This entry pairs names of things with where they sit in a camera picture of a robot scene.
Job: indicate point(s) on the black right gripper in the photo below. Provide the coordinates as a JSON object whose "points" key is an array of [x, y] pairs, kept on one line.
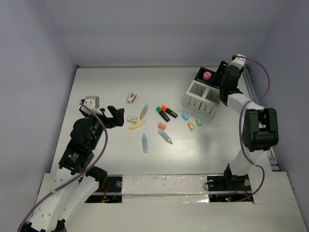
{"points": [[241, 68]]}

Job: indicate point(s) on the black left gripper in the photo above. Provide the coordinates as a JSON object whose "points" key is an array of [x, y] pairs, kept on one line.
{"points": [[118, 119]]}

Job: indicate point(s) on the green cap black highlighter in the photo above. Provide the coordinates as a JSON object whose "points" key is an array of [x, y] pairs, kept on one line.
{"points": [[162, 113]]}

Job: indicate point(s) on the orange cap black highlighter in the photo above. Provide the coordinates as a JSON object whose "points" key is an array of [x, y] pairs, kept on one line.
{"points": [[169, 111]]}

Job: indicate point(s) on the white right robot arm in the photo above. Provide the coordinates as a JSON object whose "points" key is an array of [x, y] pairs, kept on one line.
{"points": [[242, 163]]}

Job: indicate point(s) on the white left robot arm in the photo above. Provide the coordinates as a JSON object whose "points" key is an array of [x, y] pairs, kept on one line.
{"points": [[77, 177]]}

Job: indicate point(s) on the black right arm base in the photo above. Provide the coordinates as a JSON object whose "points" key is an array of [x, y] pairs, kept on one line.
{"points": [[227, 188]]}

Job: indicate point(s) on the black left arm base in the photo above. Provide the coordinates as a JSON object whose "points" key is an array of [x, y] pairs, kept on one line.
{"points": [[110, 193]]}

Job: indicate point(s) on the white pink eraser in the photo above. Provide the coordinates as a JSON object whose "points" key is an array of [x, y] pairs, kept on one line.
{"points": [[132, 119]]}

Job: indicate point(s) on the yellow pencil-shaped highlighter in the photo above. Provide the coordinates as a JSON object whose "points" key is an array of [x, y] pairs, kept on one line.
{"points": [[137, 125]]}

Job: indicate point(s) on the pink white mini stapler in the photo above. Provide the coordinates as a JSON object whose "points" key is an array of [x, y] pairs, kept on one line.
{"points": [[131, 98]]}

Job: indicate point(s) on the pink tape roll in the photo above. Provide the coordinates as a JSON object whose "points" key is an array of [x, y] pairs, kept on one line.
{"points": [[207, 76]]}

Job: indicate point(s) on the grey pencil-shaped pen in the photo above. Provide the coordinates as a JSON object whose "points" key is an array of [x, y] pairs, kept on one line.
{"points": [[144, 111]]}

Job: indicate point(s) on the white black desk organizer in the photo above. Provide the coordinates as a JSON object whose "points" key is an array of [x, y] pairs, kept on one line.
{"points": [[202, 97]]}

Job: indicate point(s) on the blue pencil-shaped highlighter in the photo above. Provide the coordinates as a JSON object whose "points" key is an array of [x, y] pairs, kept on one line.
{"points": [[145, 144]]}

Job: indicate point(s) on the orange small eraser cap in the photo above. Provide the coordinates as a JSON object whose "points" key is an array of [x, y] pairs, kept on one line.
{"points": [[162, 126]]}

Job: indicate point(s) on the green small eraser cap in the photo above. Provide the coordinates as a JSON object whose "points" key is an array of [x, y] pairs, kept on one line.
{"points": [[199, 122]]}

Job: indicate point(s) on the green pencil-shaped highlighter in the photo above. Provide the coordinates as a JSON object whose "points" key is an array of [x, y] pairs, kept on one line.
{"points": [[165, 136]]}

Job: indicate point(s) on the blue small eraser cap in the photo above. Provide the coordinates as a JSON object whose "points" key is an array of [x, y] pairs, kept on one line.
{"points": [[185, 116]]}

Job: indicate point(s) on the yellow small eraser cap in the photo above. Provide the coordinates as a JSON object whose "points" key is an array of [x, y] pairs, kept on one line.
{"points": [[190, 126]]}

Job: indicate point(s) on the white front platform board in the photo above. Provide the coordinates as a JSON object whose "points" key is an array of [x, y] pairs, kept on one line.
{"points": [[179, 203]]}

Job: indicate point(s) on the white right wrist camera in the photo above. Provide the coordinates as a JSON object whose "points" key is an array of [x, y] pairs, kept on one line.
{"points": [[238, 61]]}

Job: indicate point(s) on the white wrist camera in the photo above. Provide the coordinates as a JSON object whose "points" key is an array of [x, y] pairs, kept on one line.
{"points": [[238, 61], [92, 102]]}

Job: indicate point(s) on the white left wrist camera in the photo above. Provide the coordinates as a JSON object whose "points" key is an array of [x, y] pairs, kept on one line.
{"points": [[92, 102]]}

